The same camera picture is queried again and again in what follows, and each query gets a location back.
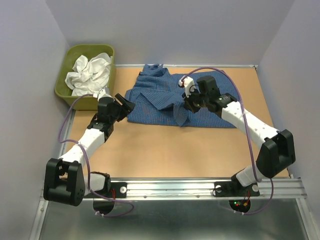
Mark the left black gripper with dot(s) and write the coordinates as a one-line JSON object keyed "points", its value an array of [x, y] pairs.
{"points": [[126, 108]]}

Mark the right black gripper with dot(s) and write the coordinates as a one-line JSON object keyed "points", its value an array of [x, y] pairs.
{"points": [[187, 103]]}

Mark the blue checkered long sleeve shirt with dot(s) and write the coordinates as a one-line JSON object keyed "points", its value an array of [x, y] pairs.
{"points": [[158, 101]]}

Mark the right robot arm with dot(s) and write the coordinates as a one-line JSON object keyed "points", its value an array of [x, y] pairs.
{"points": [[276, 148]]}

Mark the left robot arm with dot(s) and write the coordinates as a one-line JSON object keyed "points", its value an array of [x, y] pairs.
{"points": [[64, 180]]}

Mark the white crumpled shirt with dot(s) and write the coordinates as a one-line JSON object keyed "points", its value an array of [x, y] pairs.
{"points": [[89, 76]]}

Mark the green plastic bin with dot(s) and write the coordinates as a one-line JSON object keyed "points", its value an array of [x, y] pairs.
{"points": [[87, 103]]}

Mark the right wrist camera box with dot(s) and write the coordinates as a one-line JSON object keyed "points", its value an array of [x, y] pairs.
{"points": [[188, 84]]}

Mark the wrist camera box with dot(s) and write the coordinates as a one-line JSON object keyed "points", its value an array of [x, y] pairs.
{"points": [[104, 92], [188, 84]]}

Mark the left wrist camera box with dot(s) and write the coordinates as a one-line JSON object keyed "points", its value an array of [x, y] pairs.
{"points": [[104, 92]]}

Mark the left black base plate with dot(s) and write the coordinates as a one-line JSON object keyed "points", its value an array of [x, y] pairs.
{"points": [[117, 191]]}

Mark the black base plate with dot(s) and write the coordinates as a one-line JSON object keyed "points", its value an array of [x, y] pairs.
{"points": [[117, 191], [232, 192]]}

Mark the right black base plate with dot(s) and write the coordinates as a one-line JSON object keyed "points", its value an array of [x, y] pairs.
{"points": [[232, 192]]}

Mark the aluminium mounting rail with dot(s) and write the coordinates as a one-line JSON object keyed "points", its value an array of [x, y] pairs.
{"points": [[170, 174]]}

